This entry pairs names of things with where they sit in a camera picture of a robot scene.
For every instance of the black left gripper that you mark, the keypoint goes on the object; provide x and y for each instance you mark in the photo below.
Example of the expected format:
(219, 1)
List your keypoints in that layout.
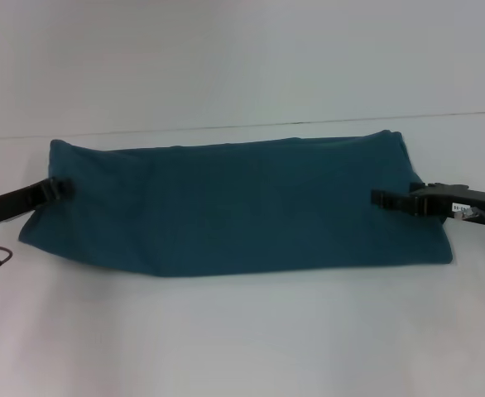
(15, 202)

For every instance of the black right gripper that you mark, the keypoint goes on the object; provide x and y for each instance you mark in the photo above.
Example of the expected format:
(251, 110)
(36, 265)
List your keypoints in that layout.
(457, 202)

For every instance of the teal blue printed t-shirt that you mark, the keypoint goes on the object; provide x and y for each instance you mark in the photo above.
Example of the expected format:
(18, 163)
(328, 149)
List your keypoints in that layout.
(234, 207)

